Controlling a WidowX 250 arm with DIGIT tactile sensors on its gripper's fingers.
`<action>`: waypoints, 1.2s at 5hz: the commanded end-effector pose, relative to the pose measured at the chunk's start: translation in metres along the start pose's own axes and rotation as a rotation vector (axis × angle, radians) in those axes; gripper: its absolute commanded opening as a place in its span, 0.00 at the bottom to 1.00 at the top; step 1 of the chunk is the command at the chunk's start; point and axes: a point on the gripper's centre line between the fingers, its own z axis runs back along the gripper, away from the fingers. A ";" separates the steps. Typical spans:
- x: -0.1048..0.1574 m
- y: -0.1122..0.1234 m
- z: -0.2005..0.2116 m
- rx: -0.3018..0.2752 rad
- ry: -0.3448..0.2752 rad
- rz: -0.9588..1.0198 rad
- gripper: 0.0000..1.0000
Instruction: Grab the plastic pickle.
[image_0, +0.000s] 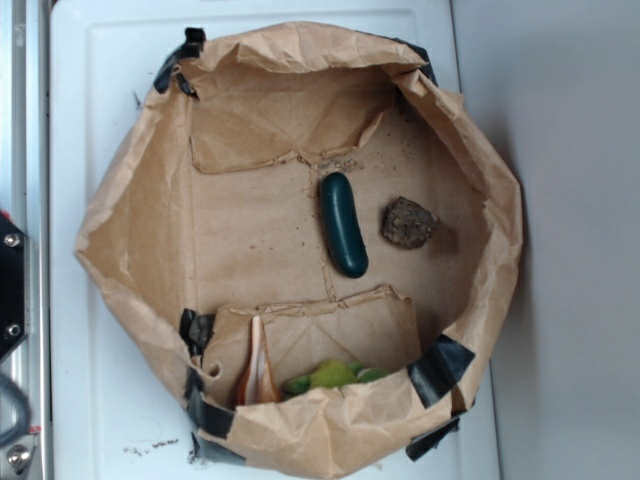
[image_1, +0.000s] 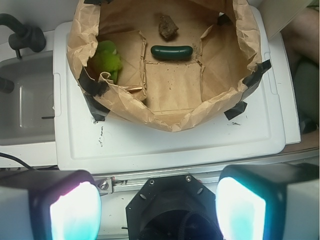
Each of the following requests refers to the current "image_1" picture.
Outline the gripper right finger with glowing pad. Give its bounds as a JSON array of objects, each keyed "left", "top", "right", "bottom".
[{"left": 215, "top": 163, "right": 320, "bottom": 240}]

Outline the brown paper bag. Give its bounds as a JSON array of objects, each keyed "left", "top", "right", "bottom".
[{"left": 67, "top": 0, "right": 263, "bottom": 132}]

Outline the black tape strip left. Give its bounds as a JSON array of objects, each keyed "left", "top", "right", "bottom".
[{"left": 78, "top": 67, "right": 110, "bottom": 122}]

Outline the black cable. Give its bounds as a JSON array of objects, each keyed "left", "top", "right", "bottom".
[{"left": 0, "top": 152, "right": 59, "bottom": 172}]

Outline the grey sink basin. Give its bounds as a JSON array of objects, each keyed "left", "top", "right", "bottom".
[{"left": 0, "top": 51, "right": 55, "bottom": 146}]

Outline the aluminium extrusion rail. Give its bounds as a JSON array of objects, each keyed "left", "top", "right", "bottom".
[{"left": 93, "top": 155, "right": 319, "bottom": 196}]

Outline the dark grey faucet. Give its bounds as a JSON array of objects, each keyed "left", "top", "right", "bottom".
[{"left": 0, "top": 13, "right": 47, "bottom": 60}]

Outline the black tape strip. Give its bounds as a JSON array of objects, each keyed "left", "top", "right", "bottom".
[
  {"left": 224, "top": 101, "right": 248, "bottom": 120},
  {"left": 241, "top": 59, "right": 272, "bottom": 101},
  {"left": 78, "top": 67, "right": 110, "bottom": 122}
]

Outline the black octagonal mount plate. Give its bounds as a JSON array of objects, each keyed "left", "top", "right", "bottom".
[{"left": 125, "top": 174, "right": 224, "bottom": 240}]

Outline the white plastic container lid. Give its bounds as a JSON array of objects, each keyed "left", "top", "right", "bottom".
[{"left": 52, "top": 5, "right": 287, "bottom": 173}]

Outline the black tape strip lower right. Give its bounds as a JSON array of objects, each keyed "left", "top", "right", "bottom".
[{"left": 224, "top": 101, "right": 248, "bottom": 120}]

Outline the green plastic lettuce leaf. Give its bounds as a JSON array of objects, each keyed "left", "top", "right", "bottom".
[{"left": 91, "top": 40, "right": 123, "bottom": 84}]

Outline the brown rock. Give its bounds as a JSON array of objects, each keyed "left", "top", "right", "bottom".
[{"left": 158, "top": 15, "right": 179, "bottom": 41}]

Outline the dark green plastic pickle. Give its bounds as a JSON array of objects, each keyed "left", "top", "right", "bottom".
[{"left": 150, "top": 45, "right": 193, "bottom": 61}]

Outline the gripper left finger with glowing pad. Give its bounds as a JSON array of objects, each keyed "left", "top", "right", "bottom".
[{"left": 0, "top": 170, "right": 102, "bottom": 240}]

